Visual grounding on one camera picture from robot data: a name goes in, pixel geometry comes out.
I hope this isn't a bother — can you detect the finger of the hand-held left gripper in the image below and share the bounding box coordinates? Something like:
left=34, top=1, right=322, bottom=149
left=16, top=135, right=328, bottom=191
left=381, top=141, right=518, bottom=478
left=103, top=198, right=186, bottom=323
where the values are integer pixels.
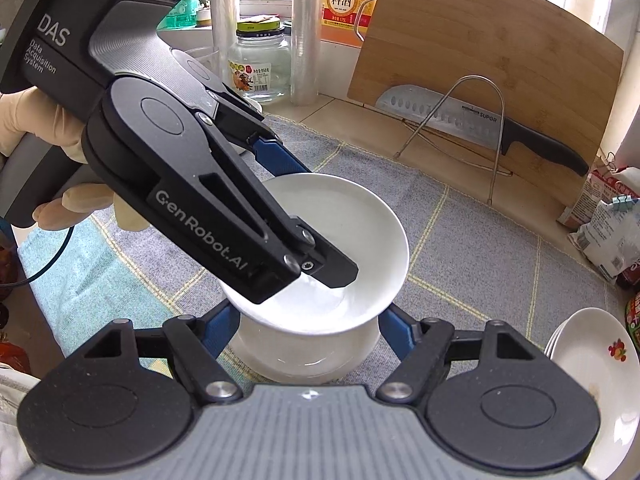
left=172, top=50, right=313, bottom=176
left=120, top=112, right=360, bottom=305

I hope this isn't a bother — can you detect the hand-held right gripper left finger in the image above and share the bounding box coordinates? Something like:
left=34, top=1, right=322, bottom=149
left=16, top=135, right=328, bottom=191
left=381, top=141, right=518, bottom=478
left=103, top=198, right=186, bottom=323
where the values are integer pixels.
left=84, top=304, right=243, bottom=408

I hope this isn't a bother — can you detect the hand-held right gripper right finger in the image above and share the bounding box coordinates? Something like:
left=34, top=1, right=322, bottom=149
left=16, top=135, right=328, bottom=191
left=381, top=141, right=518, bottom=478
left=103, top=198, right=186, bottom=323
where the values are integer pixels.
left=376, top=304, right=535, bottom=405

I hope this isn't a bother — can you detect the stained white fruit-print plate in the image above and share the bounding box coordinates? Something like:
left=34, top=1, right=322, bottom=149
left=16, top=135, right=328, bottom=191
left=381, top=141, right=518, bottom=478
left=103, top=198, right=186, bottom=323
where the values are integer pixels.
left=550, top=307, right=640, bottom=480

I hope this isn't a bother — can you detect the person's left hand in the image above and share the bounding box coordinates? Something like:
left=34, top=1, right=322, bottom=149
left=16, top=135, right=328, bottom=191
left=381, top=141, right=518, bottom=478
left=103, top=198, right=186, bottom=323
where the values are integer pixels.
left=0, top=87, right=136, bottom=233

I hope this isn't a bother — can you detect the glass jar with yellow-green lid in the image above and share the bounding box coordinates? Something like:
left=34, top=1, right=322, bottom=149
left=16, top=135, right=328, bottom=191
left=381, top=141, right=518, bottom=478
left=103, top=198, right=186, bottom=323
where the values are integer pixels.
left=227, top=16, right=292, bottom=106

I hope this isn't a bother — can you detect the grey and teal checked towel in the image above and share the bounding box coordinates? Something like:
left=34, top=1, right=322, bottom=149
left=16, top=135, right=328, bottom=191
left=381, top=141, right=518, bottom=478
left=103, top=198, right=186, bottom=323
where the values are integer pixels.
left=17, top=112, right=623, bottom=396

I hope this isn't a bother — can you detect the green dish soap bottle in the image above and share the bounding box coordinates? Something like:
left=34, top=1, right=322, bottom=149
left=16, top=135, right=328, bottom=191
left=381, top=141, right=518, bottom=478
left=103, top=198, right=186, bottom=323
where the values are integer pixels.
left=162, top=7, right=198, bottom=31

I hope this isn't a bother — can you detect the tall plastic wrap roll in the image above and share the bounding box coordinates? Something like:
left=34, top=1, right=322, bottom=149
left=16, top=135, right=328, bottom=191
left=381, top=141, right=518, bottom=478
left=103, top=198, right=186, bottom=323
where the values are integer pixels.
left=290, top=0, right=323, bottom=107

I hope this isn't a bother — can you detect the short plastic wrap roll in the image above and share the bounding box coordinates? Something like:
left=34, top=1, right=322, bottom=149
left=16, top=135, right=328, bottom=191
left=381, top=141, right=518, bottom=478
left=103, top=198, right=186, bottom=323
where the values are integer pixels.
left=209, top=0, right=241, bottom=76

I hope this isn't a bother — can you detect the orange cooking wine bottle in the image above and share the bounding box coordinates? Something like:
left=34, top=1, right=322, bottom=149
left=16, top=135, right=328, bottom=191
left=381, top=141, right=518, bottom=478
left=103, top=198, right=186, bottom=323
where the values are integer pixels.
left=320, top=0, right=391, bottom=50

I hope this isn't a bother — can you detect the white blue-print bag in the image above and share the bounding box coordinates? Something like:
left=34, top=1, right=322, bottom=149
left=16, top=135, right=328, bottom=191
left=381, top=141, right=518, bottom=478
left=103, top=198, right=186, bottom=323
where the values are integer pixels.
left=570, top=197, right=640, bottom=283

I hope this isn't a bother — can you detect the bamboo cutting board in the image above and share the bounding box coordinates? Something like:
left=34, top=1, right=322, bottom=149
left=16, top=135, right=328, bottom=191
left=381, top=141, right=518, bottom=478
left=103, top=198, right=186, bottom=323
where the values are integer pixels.
left=346, top=0, right=625, bottom=206

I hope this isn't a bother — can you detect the white cloth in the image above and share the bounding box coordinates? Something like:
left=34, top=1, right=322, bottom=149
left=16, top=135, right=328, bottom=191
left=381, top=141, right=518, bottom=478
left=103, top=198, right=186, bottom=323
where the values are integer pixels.
left=0, top=365, right=46, bottom=480

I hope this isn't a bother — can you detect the green round tin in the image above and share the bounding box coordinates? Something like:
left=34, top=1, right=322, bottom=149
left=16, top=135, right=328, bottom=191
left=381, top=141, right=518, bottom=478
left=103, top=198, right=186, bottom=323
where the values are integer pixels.
left=622, top=290, right=640, bottom=351

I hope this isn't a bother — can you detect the black cable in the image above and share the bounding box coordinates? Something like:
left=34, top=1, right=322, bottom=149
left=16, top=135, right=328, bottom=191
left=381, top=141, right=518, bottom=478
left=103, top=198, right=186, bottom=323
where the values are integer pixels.
left=0, top=222, right=76, bottom=288

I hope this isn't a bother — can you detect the metal wire rack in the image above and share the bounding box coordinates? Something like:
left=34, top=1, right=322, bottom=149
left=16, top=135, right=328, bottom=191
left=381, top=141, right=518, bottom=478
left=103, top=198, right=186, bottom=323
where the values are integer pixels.
left=392, top=75, right=513, bottom=206

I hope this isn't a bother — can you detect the black-handled kitchen knife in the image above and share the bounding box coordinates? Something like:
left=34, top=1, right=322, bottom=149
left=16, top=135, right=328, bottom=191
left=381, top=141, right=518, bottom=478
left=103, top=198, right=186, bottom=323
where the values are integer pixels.
left=375, top=85, right=591, bottom=177

